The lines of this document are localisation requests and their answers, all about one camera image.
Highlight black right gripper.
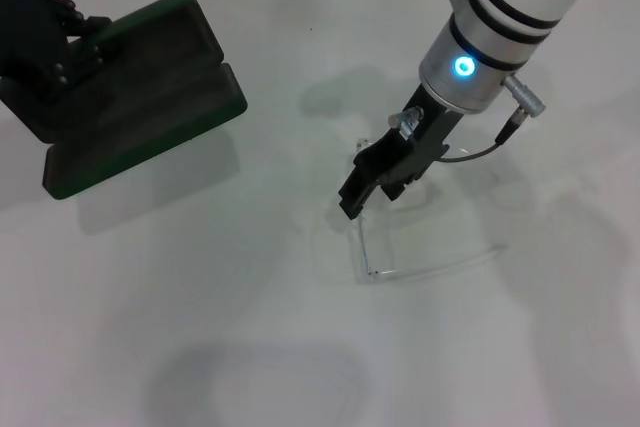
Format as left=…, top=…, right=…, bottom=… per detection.
left=338, top=85, right=462, bottom=222

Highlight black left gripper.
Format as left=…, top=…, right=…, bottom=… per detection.
left=0, top=0, right=113, bottom=106

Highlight green glasses case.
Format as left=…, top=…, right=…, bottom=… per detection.
left=0, top=0, right=249, bottom=202

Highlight clear white glasses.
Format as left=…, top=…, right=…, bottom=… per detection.
left=346, top=136, right=509, bottom=286

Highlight right gripper grey cable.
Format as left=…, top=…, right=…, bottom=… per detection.
left=439, top=74, right=547, bottom=163

